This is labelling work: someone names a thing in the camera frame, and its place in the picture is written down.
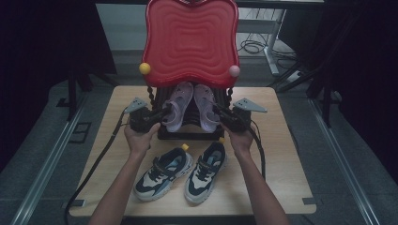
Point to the navy and white sneaker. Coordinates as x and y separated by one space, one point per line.
205 175
162 175

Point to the black metal stand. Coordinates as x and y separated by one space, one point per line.
72 93
327 103

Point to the purple translucent sandal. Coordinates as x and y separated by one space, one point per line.
180 103
206 106

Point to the red and black shoe rack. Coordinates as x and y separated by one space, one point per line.
191 43

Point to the person's left hand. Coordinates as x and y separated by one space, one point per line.
140 140

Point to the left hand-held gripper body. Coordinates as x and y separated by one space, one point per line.
142 120

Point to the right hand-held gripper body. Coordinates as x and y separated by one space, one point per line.
239 120

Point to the person's right hand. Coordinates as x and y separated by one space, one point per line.
239 140

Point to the white power strip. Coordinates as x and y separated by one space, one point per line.
295 76

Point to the grey metal floor rail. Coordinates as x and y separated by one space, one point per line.
341 162
50 156

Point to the white desk frame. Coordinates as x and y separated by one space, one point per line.
275 40

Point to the black curtain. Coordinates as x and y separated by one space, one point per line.
47 47
359 62

